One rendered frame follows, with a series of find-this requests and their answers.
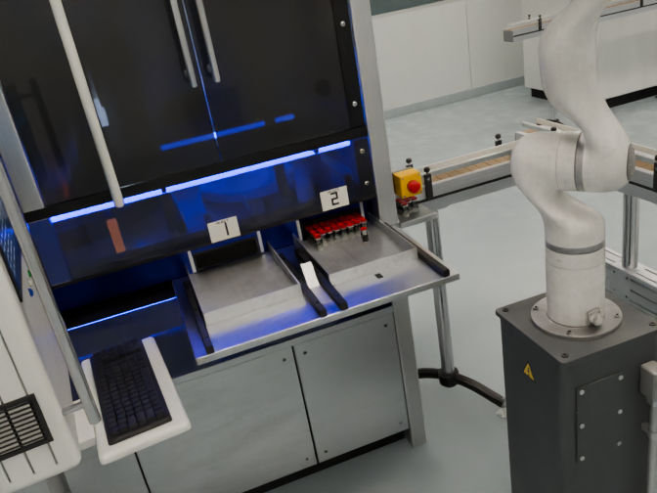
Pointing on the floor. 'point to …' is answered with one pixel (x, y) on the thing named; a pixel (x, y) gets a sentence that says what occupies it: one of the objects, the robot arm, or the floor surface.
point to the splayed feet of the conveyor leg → (465, 386)
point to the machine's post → (385, 201)
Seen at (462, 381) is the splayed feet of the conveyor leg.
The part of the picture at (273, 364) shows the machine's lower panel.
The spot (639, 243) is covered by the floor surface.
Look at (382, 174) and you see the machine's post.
